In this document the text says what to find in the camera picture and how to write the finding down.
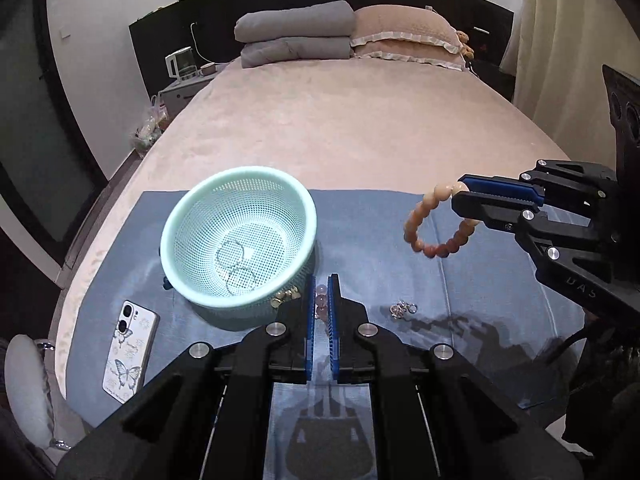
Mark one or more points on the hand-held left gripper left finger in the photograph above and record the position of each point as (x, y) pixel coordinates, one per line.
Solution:
(309, 330)

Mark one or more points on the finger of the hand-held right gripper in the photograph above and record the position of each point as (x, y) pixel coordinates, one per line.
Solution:
(500, 187)
(492, 212)

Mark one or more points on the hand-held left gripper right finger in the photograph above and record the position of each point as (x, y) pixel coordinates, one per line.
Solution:
(334, 335)

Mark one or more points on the mint green plastic basket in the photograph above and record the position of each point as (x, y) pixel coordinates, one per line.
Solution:
(200, 210)

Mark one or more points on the gold earrings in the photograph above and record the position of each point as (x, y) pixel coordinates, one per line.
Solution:
(285, 297)

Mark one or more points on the silver earrings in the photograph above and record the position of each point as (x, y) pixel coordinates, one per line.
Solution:
(400, 309)

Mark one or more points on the thin silver bangle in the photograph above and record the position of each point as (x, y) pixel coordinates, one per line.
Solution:
(229, 282)

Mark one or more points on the blue cloth mat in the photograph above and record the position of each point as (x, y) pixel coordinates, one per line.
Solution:
(375, 240)

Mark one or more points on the cream curtain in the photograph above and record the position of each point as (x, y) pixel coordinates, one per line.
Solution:
(565, 35)

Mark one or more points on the brown stuffed toy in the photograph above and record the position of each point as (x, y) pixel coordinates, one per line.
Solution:
(466, 45)

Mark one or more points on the blue clip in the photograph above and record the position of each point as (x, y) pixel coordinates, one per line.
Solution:
(165, 282)

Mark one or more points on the pink ruffled pillow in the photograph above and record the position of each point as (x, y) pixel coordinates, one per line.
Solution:
(400, 25)
(410, 57)

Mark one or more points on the phone with butterfly case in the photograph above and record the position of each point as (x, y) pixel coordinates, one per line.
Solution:
(131, 350)

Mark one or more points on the bed with pink sheet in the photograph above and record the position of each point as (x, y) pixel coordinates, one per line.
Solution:
(325, 125)

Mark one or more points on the grey folded blanket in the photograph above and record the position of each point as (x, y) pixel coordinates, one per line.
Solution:
(295, 20)
(295, 52)

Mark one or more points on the clear plastic bag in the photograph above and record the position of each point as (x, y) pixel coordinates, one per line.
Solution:
(147, 127)

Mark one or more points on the grey nightstand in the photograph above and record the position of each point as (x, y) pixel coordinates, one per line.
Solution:
(182, 92)

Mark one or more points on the grey cushioned chair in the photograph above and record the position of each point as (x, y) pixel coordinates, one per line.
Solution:
(27, 390)

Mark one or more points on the white electric kettle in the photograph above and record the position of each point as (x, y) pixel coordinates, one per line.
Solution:
(180, 65)

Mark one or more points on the black headboard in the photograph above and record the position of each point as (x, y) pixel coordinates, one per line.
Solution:
(165, 35)

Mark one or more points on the dark door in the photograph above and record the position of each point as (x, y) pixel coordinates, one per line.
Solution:
(40, 135)

